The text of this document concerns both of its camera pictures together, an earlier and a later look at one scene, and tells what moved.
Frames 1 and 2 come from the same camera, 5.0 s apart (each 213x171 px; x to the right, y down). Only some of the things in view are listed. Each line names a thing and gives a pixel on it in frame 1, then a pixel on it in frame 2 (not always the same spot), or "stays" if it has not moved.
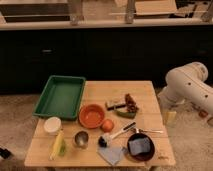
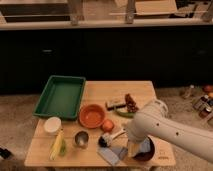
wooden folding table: (119, 124) stays
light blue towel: (112, 153) stays
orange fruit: (107, 125) stays
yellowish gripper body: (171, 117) → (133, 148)
